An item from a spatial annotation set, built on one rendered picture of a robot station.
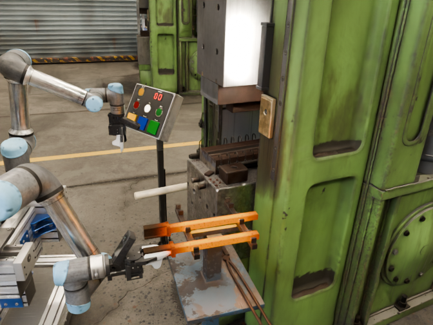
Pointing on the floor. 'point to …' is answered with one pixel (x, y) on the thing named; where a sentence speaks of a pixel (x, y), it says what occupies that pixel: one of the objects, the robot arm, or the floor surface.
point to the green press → (169, 46)
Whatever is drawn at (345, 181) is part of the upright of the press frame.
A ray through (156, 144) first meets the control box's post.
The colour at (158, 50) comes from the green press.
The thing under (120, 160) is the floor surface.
